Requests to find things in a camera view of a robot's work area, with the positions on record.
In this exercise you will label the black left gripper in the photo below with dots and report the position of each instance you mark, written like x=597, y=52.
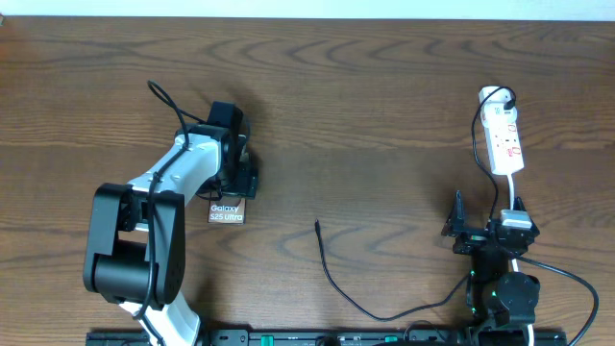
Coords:
x=247, y=182

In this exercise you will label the white power strip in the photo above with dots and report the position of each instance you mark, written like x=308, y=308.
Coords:
x=502, y=138

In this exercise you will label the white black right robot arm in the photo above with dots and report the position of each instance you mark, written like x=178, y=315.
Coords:
x=502, y=300

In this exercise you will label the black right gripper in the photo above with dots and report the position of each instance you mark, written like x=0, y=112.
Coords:
x=471, y=238

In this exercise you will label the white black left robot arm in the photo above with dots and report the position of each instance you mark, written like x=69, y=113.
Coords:
x=135, y=251

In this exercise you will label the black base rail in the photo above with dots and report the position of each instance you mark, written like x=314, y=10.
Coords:
x=421, y=336

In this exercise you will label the white usb charger plug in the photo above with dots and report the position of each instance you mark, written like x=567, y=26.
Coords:
x=492, y=98

